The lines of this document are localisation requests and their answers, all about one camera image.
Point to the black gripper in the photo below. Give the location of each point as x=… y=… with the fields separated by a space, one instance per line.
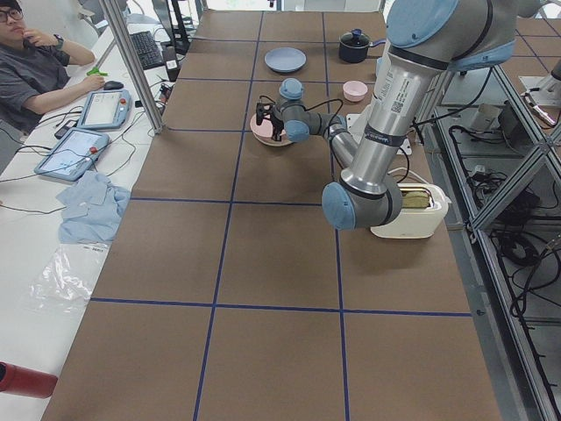
x=277 y=123

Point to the pink plate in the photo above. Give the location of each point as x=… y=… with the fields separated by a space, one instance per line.
x=264 y=133

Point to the light blue plate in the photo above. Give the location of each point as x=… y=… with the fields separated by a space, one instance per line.
x=285 y=60

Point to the pink bowl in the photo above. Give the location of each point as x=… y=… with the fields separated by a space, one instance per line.
x=355 y=91

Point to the dark blue saucepan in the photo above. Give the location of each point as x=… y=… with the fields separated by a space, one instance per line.
x=356 y=55

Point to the glass pot lid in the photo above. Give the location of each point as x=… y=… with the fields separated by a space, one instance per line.
x=355 y=38

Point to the black keyboard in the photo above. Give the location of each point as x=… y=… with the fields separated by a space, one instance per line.
x=147 y=50

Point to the black computer mouse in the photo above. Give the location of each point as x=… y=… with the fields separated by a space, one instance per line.
x=113 y=85

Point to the upper teach pendant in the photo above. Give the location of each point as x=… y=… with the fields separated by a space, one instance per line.
x=105 y=109

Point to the teach pendant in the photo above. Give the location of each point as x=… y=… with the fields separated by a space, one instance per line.
x=105 y=109
x=73 y=155

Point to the bread slice in toaster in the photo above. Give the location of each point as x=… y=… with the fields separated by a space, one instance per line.
x=416 y=199

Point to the cream toaster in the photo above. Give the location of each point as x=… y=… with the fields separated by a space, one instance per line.
x=416 y=223

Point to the lower teach pendant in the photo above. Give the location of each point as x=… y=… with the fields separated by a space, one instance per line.
x=73 y=155

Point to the light blue cloth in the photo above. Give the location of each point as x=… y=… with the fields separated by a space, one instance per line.
x=94 y=208

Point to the seated person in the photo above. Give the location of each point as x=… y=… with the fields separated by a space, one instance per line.
x=33 y=71

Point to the clear plastic bag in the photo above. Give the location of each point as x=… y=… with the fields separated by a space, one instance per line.
x=67 y=281

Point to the red bottle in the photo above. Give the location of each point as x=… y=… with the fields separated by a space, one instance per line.
x=22 y=381

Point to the aluminium frame post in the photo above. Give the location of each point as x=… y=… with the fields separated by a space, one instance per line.
x=116 y=21

